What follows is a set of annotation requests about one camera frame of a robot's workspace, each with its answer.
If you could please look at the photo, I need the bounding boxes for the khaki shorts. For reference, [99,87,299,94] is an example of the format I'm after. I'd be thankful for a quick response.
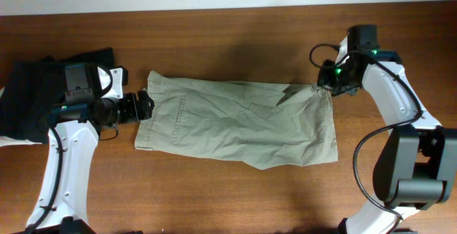
[134,71,338,170]

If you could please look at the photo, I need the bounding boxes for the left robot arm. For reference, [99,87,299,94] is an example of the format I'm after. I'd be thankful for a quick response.
[25,91,154,233]

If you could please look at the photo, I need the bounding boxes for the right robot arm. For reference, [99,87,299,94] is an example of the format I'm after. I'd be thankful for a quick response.
[317,25,456,233]

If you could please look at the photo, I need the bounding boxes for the black folded garment beneath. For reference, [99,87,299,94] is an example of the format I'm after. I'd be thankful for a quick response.
[41,47,115,68]

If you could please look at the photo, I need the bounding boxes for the dark folded garment top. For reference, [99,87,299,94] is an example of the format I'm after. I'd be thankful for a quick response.
[1,62,66,143]

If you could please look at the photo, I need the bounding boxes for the white cloth under pile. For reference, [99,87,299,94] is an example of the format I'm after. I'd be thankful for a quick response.
[1,106,40,147]

